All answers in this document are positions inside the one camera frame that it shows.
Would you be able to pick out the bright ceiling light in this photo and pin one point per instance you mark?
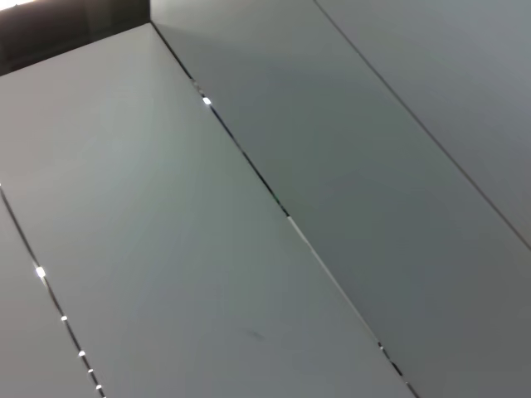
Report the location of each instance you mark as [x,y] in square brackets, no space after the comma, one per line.
[10,2]

